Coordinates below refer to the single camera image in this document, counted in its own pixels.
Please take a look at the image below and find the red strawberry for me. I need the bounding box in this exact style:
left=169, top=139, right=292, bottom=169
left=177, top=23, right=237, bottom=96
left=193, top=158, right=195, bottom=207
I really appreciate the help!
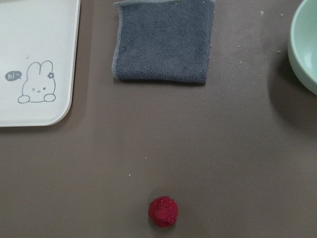
left=148, top=196, right=179, bottom=228

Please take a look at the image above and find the grey folded cloth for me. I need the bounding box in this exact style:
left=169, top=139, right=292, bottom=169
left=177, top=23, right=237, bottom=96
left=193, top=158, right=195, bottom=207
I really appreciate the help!
left=112, top=0, right=215, bottom=84

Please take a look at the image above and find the cream rabbit tray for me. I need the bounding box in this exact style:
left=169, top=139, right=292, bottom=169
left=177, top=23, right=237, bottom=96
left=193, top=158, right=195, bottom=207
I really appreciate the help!
left=0, top=0, right=80, bottom=127

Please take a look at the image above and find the mint green bowl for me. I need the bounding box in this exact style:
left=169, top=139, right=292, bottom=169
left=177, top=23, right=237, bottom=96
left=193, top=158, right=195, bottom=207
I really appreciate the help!
left=288, top=0, right=317, bottom=94

